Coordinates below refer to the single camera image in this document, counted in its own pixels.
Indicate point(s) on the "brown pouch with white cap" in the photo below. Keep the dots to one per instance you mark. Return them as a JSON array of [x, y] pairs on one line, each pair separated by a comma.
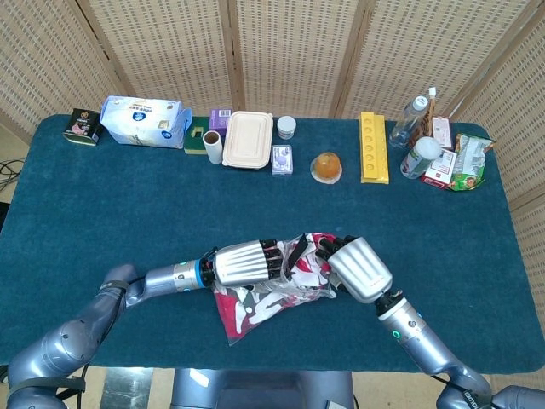
[[426, 123]]

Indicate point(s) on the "green snack bag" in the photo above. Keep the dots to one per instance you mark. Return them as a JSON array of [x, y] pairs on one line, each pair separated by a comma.
[[470, 164]]

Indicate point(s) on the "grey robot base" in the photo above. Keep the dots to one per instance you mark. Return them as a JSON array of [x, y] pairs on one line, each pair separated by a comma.
[[264, 389]]

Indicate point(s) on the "blue white tissue pack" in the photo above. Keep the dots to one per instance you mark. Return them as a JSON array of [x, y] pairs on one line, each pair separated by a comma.
[[142, 121]]

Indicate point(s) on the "purple cardboard box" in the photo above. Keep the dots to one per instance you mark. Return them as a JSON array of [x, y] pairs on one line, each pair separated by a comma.
[[220, 119]]

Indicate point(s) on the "clear plastic bag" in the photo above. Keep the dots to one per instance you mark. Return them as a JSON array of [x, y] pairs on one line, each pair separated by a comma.
[[298, 294]]

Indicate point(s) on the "red white carton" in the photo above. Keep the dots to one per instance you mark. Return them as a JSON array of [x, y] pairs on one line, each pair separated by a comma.
[[443, 168]]

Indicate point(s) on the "dark green meat tin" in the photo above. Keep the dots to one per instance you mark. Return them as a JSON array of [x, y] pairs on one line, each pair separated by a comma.
[[83, 127]]

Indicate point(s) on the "clear water bottle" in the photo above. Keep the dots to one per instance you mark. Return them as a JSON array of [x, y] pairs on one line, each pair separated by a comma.
[[406, 123]]

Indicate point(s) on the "small white jar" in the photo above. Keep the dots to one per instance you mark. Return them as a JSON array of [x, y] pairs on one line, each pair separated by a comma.
[[286, 128]]

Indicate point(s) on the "white cardboard roll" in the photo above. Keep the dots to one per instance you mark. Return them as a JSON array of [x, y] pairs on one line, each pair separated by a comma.
[[214, 151]]

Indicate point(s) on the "beige lidded lunch box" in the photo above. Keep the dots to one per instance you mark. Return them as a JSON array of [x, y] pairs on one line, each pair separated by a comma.
[[248, 139]]

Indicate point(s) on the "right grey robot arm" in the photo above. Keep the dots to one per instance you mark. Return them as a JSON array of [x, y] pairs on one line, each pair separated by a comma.
[[426, 341]]

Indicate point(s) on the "red white patterned clothes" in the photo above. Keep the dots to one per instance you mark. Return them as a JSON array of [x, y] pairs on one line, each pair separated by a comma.
[[247, 311]]

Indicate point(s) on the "clear purple small case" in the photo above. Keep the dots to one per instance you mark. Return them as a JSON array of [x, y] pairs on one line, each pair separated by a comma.
[[282, 161]]

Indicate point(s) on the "metal table leg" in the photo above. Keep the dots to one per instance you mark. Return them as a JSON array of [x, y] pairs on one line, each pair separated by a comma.
[[127, 389]]

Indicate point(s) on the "pink white small box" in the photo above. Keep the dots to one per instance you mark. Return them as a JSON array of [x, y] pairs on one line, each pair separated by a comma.
[[442, 131]]

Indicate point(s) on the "yellow tray with round holes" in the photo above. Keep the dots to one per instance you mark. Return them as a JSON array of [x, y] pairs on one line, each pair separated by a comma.
[[374, 149]]

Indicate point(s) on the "white green canister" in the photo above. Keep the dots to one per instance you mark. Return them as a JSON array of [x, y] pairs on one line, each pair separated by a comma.
[[420, 158]]

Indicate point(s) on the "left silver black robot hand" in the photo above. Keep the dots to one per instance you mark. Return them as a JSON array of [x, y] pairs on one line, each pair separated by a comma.
[[242, 264]]

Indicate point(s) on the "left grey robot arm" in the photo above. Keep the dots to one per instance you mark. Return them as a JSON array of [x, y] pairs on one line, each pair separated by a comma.
[[68, 341]]

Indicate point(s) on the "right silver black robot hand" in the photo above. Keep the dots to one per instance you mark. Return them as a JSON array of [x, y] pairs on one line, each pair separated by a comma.
[[362, 268]]

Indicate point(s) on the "green yellow sponge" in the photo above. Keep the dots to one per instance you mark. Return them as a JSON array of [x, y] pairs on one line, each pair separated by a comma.
[[195, 142]]

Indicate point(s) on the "orange jelly cup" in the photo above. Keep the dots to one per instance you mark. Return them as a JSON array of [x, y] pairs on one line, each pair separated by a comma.
[[326, 167]]

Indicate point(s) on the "blue table cloth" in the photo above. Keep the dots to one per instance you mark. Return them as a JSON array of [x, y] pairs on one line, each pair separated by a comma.
[[149, 204]]

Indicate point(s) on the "black clothing hang tag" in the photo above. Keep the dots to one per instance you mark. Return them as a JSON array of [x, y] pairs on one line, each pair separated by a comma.
[[296, 253]]

